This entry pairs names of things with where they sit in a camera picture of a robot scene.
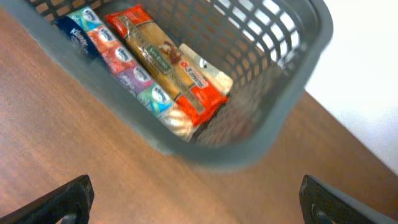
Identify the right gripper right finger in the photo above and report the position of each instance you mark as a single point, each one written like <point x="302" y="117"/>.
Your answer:
<point x="322" y="203"/>

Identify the red spaghetti pack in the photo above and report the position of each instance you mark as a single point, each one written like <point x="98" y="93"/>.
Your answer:
<point x="177" y="74"/>

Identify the grey plastic slatted basket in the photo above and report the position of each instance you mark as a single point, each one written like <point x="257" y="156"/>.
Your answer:
<point x="269" y="48"/>

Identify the blue Kleenex tissue multipack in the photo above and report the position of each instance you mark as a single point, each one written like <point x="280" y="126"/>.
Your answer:
<point x="86" y="29"/>

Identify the beige powder pouch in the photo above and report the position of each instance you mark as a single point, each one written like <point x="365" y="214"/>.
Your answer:
<point x="175" y="119"/>

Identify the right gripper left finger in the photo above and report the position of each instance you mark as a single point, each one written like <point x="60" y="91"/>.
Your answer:
<point x="70" y="203"/>

